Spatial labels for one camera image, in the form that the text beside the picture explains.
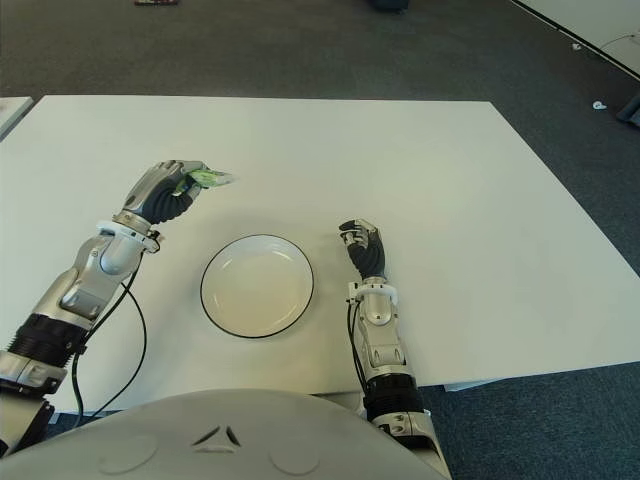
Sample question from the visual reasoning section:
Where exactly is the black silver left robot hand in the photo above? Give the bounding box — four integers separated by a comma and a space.
122, 159, 209, 226

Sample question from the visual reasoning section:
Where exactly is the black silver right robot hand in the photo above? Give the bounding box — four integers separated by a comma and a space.
338, 217, 387, 281

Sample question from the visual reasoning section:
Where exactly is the white plate with black rim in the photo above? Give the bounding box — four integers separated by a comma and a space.
199, 234, 316, 341

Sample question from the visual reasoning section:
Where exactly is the white side table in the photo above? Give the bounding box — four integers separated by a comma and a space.
0, 96, 35, 143

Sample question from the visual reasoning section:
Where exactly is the grey robot torso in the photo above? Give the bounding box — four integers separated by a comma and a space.
0, 388, 451, 480

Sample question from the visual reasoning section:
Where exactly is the dark grey floor object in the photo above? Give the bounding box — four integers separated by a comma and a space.
617, 97, 640, 124

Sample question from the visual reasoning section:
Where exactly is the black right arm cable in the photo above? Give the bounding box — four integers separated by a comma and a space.
345, 299, 371, 401

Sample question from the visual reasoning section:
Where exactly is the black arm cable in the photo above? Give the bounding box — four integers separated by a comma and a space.
345, 299, 371, 401
69, 239, 148, 431

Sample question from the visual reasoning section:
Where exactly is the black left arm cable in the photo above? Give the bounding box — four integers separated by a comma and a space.
69, 239, 148, 431

